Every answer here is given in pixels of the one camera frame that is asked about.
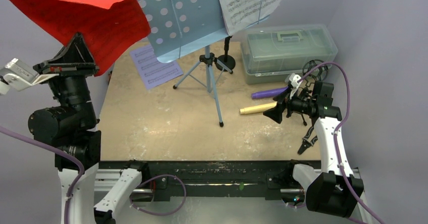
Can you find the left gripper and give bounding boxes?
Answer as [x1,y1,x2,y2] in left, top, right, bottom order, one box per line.
[34,30,100,125]

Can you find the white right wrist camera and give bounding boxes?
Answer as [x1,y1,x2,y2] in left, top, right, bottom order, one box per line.
[286,73,302,99]

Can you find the translucent green storage box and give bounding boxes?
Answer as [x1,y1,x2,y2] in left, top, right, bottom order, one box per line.
[240,24,338,85]

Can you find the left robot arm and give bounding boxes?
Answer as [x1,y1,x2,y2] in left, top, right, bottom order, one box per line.
[28,32,150,223]

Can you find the white sheet music page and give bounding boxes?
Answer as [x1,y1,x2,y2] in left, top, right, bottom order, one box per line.
[219,0,282,36]

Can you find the red folder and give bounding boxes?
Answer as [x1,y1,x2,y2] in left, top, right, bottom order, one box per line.
[9,0,151,76]

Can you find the cream recorder flute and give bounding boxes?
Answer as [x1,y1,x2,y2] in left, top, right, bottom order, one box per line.
[239,102,277,115]

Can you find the black pliers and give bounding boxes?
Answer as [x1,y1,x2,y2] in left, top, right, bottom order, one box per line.
[297,126,318,155]

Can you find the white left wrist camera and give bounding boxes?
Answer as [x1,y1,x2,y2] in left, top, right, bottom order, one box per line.
[1,58,59,95]

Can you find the black mounting rail base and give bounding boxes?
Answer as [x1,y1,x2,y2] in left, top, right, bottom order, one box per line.
[97,160,322,203]

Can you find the purple microphone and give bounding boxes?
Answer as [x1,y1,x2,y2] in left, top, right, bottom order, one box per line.
[251,87,288,99]

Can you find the light blue music stand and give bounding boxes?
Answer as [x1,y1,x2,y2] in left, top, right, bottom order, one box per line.
[137,0,233,127]

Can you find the purple sheet music page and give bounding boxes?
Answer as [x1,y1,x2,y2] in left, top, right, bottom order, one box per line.
[130,45,183,90]

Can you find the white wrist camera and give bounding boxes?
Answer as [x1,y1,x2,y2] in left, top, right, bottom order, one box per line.
[1,58,59,95]
[286,73,302,99]

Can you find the black tripod microphone stand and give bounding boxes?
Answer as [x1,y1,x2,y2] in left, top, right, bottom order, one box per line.
[287,59,330,127]

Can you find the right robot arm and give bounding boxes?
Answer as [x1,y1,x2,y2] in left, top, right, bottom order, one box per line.
[263,80,364,218]

